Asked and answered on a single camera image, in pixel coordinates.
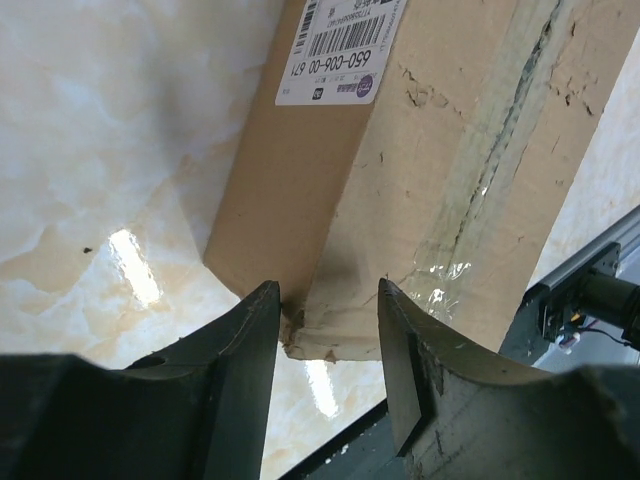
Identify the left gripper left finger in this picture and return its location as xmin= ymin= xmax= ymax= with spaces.
xmin=1 ymin=281 xmax=281 ymax=479

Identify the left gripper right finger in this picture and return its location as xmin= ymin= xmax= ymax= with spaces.
xmin=377 ymin=279 xmax=639 ymax=479

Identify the brown cardboard express box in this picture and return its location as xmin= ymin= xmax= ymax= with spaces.
xmin=204 ymin=1 xmax=639 ymax=360

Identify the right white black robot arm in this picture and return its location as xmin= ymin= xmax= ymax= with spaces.
xmin=577 ymin=272 xmax=639 ymax=350

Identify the white shipping label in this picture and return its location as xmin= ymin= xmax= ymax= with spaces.
xmin=275 ymin=0 xmax=407 ymax=106

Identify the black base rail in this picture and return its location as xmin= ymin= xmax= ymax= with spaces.
xmin=279 ymin=204 xmax=640 ymax=480

